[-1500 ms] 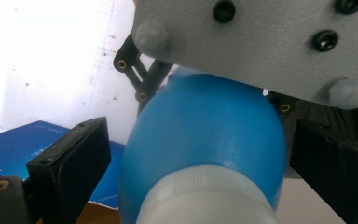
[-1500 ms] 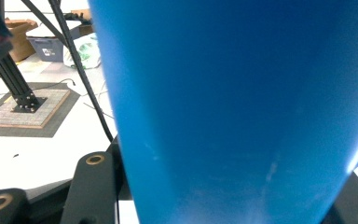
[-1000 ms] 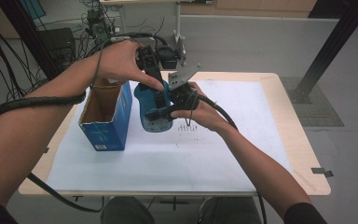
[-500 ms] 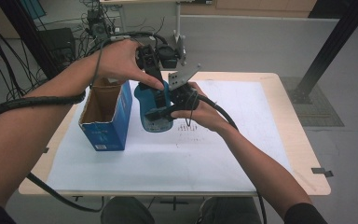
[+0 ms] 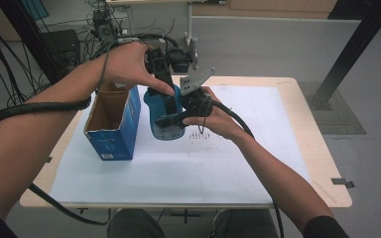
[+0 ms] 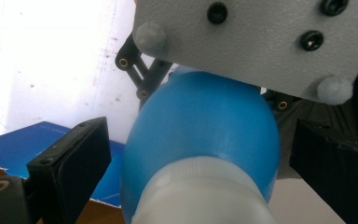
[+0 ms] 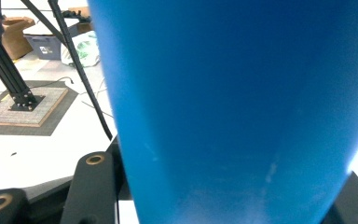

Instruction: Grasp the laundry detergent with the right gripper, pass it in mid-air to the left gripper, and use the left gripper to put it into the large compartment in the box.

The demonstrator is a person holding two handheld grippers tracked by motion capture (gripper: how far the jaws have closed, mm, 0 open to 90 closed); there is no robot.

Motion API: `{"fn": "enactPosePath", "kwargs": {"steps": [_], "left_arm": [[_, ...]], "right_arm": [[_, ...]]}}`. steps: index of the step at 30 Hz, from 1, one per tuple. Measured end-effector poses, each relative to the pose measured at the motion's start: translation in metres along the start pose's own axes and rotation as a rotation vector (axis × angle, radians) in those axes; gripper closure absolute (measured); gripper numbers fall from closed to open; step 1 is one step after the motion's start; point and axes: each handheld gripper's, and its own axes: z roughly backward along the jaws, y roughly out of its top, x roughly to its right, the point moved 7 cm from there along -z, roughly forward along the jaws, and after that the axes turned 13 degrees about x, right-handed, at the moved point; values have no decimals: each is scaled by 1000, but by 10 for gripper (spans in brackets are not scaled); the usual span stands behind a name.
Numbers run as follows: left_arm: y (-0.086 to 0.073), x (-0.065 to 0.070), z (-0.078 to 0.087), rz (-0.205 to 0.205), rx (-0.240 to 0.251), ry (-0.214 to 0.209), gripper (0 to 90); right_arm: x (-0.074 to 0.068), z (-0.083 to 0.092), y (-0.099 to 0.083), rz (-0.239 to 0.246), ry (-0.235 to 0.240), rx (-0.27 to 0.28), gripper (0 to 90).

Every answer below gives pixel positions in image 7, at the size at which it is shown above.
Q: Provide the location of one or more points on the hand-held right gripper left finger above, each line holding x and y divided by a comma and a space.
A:
119, 174

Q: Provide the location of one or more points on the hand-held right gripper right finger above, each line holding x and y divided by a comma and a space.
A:
354, 205

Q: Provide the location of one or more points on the small brown cardboard box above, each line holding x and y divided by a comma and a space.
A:
84, 28

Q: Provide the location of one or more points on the grey plastic bin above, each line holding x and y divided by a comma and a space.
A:
43, 46

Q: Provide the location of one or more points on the black metal stand post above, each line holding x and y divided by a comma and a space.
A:
3, 68

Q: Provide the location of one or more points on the wooden stand base board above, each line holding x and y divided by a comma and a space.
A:
28, 113

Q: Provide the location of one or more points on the thin black diagonal strut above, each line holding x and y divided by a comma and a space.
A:
43, 20

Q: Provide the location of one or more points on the brown square base mat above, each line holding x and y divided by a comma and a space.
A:
49, 126

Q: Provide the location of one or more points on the white bag with green print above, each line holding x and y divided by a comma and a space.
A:
84, 46

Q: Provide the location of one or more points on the blue bottle with white cap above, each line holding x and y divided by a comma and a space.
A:
230, 109

